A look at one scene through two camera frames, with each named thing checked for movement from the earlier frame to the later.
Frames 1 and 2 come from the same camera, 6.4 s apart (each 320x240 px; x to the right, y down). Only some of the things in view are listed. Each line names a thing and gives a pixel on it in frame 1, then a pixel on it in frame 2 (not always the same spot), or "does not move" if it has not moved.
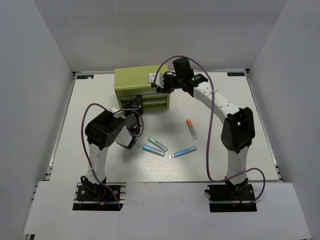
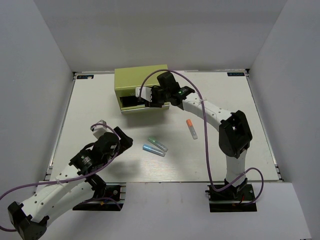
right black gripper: [166, 90] to [154, 103]
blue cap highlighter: [153, 150] does not move
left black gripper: [136, 104] to [127, 142]
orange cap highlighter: [191, 129] does not move
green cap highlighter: [157, 143] does not move
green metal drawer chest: [131, 82] does not move
